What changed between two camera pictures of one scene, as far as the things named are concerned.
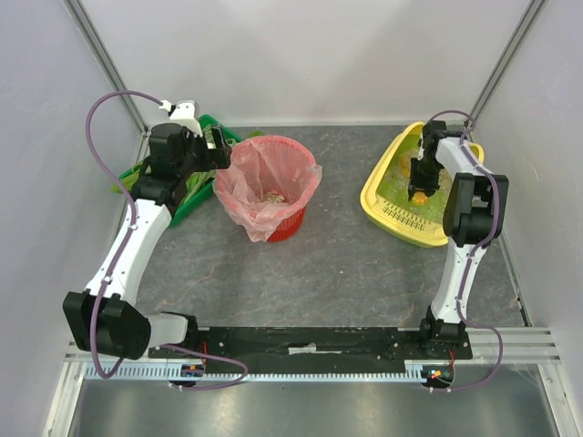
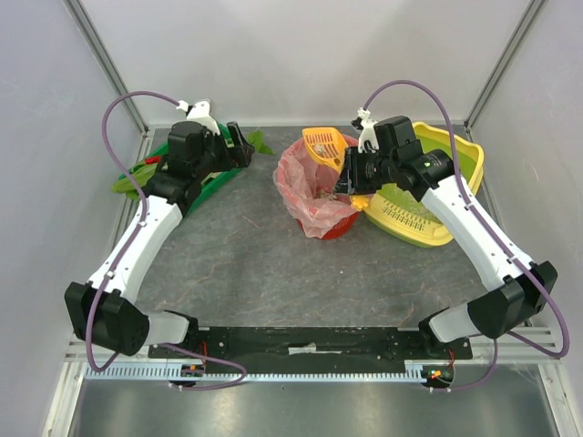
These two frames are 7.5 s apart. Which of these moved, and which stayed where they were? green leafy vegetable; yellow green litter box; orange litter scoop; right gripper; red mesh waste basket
Moved: orange litter scoop; right gripper; red mesh waste basket
Stayed: green leafy vegetable; yellow green litter box
